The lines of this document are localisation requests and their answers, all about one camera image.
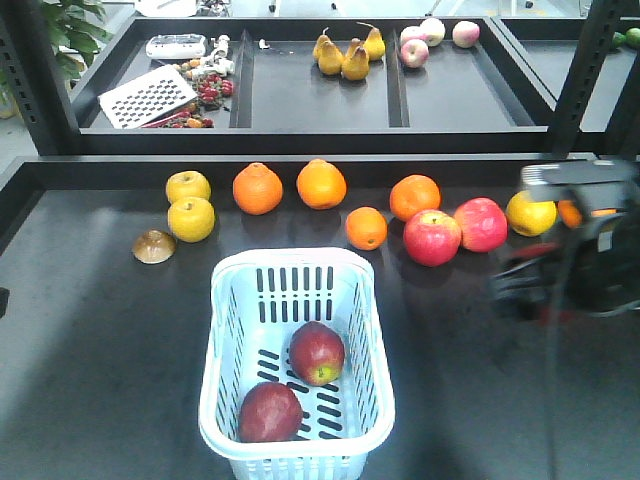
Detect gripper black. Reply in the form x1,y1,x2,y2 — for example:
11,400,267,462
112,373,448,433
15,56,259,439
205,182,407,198
489,209,639,320

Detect dark red apple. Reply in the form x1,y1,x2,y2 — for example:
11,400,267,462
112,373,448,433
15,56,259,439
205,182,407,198
508,242,559,260
238,381,303,443
289,321,346,386

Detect light blue plastic basket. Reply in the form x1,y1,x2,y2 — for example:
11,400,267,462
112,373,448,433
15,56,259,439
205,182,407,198
198,247,395,479

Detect large orange behind apples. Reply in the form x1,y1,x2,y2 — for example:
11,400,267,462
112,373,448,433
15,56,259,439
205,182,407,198
389,174,442,222

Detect yellow orange citrus fruit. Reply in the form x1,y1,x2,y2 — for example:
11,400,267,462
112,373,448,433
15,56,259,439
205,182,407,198
506,191,557,237

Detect pink red apple right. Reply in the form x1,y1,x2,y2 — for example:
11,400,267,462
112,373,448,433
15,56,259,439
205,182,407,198
454,197,508,253

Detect pink red apple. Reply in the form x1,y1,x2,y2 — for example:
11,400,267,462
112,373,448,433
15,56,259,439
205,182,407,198
403,209,462,267
454,197,508,253

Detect large orange top right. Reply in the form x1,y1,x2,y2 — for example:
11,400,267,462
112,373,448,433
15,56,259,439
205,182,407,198
557,200,617,229

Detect pink red apple left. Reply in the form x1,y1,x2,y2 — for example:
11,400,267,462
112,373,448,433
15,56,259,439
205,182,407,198
403,209,462,267

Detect small orange lower left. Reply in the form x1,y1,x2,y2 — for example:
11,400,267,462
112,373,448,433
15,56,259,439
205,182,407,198
345,206,388,251

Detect black wooden display stand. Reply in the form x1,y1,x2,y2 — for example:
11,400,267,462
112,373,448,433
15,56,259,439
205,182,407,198
1,18,639,479

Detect pink apple back shelf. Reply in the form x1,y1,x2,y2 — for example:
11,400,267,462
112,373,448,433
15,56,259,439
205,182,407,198
399,38,430,69

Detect brown pears cluster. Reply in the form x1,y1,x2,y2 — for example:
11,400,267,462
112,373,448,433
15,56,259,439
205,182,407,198
312,22,386,82

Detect orange with knob top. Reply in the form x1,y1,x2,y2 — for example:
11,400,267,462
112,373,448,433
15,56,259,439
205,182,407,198
232,162,283,215

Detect yellow apple front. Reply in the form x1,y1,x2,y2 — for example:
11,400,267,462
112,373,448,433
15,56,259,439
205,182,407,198
167,196,216,243

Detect yellow apple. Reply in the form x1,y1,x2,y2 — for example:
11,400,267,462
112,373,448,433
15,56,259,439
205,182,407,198
167,196,216,243
165,170,211,204

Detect yellow apple rear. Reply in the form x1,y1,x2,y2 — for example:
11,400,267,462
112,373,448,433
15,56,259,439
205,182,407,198
165,170,211,204

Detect white perforated grater board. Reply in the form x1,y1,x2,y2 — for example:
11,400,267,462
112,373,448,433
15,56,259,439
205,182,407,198
98,65,197,129

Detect potted green plant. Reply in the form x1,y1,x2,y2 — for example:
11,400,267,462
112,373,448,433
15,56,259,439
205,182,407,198
1,1,112,119

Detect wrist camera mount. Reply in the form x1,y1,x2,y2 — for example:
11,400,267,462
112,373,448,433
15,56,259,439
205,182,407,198
520,160,639,208

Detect black upright shelf post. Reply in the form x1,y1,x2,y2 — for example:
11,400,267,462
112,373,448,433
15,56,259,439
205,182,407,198
1,1,81,156

